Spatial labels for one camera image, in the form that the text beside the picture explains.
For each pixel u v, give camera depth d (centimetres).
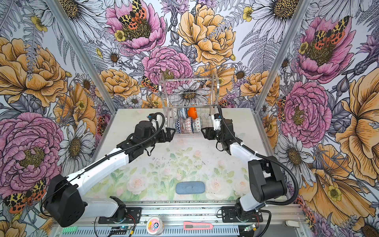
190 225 71
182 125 99
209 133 80
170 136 73
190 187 80
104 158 51
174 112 102
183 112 103
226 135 71
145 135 62
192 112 105
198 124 96
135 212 75
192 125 98
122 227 71
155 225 63
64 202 40
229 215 74
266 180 45
